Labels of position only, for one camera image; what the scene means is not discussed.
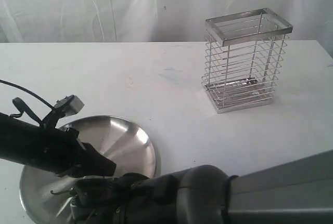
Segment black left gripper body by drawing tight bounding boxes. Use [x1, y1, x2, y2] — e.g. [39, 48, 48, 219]
[33, 126, 87, 177]

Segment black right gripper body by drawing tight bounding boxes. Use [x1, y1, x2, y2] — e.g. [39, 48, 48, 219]
[70, 173, 180, 223]

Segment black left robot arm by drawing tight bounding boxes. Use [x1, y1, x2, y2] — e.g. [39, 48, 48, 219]
[1, 114, 117, 178]

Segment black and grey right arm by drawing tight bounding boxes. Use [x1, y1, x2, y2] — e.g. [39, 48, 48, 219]
[70, 151, 332, 223]

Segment round stainless steel plate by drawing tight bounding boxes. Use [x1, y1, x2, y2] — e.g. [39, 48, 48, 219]
[19, 116, 157, 223]

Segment white backdrop curtain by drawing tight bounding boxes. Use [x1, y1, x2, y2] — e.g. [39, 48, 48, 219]
[1, 0, 332, 43]

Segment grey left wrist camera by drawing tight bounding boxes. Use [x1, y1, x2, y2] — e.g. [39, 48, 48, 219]
[54, 95, 84, 116]

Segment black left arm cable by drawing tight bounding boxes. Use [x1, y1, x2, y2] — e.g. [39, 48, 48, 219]
[0, 79, 57, 121]

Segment metal wire utensil holder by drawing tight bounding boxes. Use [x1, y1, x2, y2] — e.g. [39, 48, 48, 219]
[202, 8, 293, 113]

